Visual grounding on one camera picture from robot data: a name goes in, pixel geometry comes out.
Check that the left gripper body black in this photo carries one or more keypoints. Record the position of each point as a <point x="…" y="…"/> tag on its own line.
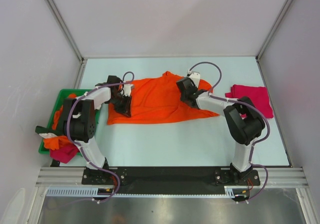
<point x="114" y="101"/>

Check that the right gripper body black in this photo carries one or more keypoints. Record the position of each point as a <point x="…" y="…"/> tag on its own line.
<point x="182" y="98"/>

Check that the orange t shirt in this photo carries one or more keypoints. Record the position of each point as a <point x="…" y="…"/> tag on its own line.
<point x="157" y="101"/>
<point x="60" y="142"/>

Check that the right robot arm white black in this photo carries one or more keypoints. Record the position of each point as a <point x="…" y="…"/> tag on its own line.
<point x="245" y="123"/>

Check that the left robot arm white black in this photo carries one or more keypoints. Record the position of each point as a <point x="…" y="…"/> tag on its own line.
<point x="78" y="119"/>

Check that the green plastic bin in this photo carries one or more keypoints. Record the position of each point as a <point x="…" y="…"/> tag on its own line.
<point x="64" y="93"/>

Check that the dark green t shirt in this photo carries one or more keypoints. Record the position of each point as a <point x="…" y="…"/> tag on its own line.
<point x="41" y="129"/>

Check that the folded magenta t shirt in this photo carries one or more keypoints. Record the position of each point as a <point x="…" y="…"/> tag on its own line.
<point x="258" y="95"/>

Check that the magenta t shirt in bin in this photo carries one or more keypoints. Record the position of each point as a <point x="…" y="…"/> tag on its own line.
<point x="64" y="154"/>

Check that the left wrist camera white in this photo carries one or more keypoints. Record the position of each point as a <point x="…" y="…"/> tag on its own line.
<point x="127" y="89"/>

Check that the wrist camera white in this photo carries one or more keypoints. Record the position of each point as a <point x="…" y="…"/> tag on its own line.
<point x="194" y="76"/>
<point x="127" y="89"/>

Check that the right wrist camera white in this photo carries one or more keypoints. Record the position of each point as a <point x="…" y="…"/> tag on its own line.
<point x="194" y="76"/>

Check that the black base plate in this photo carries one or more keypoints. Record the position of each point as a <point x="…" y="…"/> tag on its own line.
<point x="171" y="180"/>

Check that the aluminium frame rail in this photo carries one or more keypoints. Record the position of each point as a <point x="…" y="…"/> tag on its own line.
<point x="72" y="177"/>

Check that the grey slotted cable duct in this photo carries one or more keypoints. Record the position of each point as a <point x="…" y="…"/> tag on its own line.
<point x="88" y="192"/>

